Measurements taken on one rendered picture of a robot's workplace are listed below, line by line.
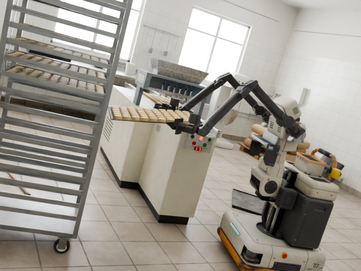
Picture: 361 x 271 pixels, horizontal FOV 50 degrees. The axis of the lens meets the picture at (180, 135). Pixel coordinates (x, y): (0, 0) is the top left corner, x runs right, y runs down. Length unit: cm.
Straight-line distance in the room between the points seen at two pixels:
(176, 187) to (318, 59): 531
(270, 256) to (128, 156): 167
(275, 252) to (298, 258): 20
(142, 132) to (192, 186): 80
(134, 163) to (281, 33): 554
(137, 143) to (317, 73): 491
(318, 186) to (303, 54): 560
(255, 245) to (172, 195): 84
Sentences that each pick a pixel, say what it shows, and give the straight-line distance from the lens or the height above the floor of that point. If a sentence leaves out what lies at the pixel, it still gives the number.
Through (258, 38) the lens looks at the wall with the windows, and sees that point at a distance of 827.
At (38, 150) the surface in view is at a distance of 290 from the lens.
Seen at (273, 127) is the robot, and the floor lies 108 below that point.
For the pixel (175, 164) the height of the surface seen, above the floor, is 54.
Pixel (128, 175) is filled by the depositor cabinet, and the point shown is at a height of 15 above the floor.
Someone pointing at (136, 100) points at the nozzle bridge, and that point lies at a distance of 378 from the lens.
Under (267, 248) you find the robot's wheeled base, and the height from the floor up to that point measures 27.
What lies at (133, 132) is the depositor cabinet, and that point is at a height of 59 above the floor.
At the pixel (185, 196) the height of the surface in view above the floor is 28.
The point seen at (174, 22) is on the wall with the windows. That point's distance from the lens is 727.
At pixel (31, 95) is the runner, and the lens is 239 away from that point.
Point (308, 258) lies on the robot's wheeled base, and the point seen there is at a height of 24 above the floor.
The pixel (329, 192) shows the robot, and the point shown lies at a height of 76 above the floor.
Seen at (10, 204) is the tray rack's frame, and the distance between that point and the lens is 290.
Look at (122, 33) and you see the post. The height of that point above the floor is 144.
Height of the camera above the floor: 140
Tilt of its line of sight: 11 degrees down
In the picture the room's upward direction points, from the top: 16 degrees clockwise
